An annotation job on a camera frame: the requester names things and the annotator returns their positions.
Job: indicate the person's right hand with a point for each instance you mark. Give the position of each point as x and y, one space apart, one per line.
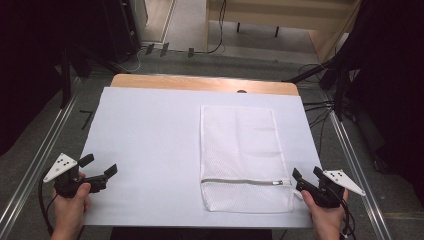
326 221

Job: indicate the white mesh laundry bag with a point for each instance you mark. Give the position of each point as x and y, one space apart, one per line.
243 146

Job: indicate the black metal stand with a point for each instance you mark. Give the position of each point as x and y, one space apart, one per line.
66 80

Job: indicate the dark curtain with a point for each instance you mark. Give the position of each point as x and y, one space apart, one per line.
26 66
390 83

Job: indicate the wooden table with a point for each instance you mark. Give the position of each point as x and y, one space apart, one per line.
200 83

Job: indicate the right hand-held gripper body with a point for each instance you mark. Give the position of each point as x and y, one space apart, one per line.
328 195

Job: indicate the white table cover sheet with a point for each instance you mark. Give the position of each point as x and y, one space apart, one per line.
143 150

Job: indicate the person's dark clothing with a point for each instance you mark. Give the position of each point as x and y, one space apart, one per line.
190 234

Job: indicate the black tripod stand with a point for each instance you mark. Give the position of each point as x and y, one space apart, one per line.
340 90

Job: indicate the light wooden bench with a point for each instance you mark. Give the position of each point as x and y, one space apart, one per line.
283 16

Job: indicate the aluminium floor rail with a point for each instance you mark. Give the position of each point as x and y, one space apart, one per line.
350 156
55 133

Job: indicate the person's left hand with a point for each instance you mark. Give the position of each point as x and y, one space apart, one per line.
68 213

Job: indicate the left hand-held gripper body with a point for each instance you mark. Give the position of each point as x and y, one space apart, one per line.
61 165

